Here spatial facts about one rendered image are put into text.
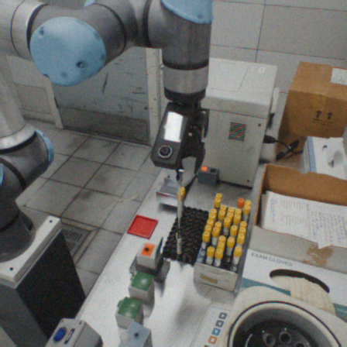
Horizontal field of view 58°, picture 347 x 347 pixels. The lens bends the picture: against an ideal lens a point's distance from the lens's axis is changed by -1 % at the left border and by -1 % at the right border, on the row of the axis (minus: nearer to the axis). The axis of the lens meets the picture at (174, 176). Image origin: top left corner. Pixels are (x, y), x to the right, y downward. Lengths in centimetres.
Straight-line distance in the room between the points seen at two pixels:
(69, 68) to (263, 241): 56
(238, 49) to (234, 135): 134
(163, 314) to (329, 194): 55
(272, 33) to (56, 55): 187
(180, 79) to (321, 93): 84
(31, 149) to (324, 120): 100
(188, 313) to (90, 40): 59
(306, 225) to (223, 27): 158
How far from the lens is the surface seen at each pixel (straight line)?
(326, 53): 222
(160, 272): 81
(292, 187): 96
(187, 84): 51
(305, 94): 128
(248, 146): 95
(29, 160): 85
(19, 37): 46
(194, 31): 49
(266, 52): 222
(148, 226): 91
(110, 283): 82
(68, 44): 39
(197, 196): 100
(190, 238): 86
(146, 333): 65
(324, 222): 92
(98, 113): 279
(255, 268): 77
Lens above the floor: 157
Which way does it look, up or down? 41 degrees down
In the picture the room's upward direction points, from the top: straight up
